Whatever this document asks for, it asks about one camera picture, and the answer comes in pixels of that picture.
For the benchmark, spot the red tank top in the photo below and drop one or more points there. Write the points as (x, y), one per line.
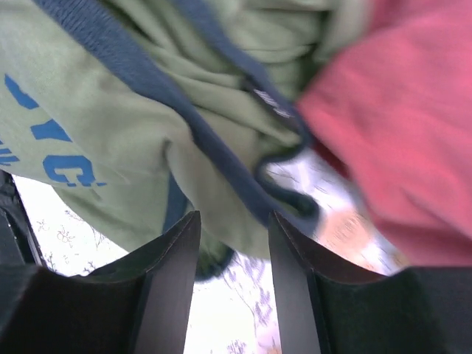
(393, 113)

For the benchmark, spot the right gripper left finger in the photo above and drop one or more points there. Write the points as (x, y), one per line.
(139, 303)

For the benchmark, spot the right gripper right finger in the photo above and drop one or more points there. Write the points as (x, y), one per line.
(326, 304)

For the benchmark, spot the green tank top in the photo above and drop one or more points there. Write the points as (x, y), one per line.
(137, 111)

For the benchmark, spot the floral table mat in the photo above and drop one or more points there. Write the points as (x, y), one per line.
(235, 313)

